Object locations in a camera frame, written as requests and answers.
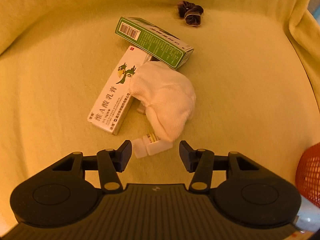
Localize white mesh sock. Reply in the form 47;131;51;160
129;61;196;142

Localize green white medicine box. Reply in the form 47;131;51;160
115;17;194;70

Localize small white medicine bottle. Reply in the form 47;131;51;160
132;133;173;158

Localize white bird ointment box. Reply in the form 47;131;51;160
87;46;152;135

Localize yellow sofa cover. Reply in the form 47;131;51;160
1;0;319;233

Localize dark brown hair scrunchie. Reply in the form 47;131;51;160
177;1;204;27

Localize orange mesh waste basket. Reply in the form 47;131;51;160
295;143;320;207

